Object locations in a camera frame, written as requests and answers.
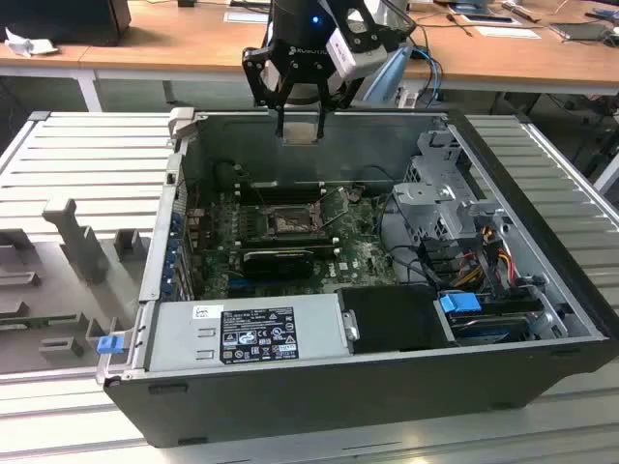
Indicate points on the silver CPU plate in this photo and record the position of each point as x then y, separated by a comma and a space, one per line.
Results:
300, 134

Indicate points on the silver metal drive cage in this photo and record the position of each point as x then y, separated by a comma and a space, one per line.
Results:
425, 193

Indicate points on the grey parts rack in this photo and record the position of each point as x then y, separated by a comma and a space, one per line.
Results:
72, 290

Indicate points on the CPU socket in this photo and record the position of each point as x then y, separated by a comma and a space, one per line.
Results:
290, 222

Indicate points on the blue plastic clip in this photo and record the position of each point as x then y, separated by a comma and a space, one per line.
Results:
109, 345

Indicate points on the black plastic shroud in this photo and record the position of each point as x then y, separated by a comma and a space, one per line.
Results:
396, 319

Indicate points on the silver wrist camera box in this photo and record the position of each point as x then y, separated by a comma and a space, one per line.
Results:
362, 60

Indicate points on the black RAM slot bank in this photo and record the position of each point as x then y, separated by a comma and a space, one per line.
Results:
280, 191
290, 244

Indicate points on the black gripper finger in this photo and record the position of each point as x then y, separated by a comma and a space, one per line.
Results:
280, 121
321, 125

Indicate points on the pale blue teach pendant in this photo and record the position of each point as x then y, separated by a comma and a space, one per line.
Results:
387, 82

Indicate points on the green motherboard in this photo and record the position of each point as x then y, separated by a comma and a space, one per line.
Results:
358, 251

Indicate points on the black graphics card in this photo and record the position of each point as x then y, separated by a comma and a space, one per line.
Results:
275, 265

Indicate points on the wooden desk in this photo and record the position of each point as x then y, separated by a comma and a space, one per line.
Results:
193, 43

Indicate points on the grey case latch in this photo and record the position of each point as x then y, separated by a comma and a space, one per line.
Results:
181, 123

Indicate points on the crumpled white paper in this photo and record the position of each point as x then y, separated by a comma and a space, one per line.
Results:
29, 46

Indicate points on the black equipment box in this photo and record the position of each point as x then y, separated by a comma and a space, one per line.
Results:
63, 19

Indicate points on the black open PC case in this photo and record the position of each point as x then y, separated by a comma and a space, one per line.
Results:
290, 401

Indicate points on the silver power supply unit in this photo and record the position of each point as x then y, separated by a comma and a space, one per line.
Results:
174, 338

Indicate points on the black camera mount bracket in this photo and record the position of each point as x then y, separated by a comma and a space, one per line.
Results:
367, 34

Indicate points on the hard disk in blue carrier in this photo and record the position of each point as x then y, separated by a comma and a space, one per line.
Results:
457, 304

